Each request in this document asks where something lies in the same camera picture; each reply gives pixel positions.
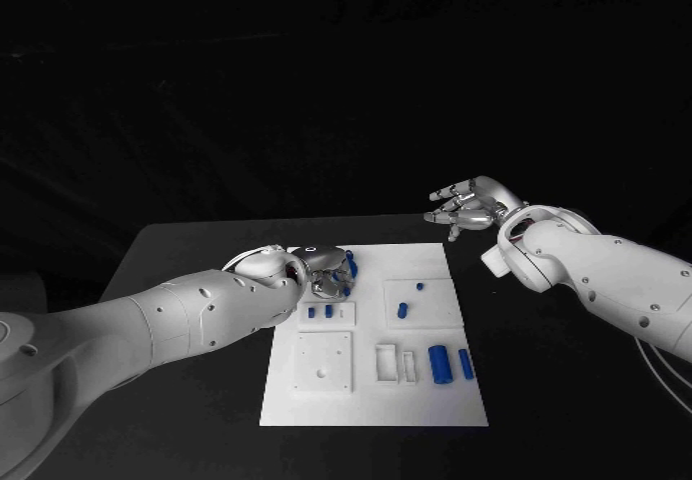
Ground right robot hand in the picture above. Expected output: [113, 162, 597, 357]
[423, 175, 529, 243]

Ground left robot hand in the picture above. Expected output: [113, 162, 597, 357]
[290, 244, 358, 301]

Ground white task board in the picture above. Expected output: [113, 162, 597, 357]
[258, 242, 492, 428]

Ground thick blue cylinder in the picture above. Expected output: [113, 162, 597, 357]
[427, 344, 454, 386]

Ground white cable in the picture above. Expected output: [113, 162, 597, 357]
[221, 244, 287, 273]
[646, 341, 692, 392]
[633, 336, 692, 413]

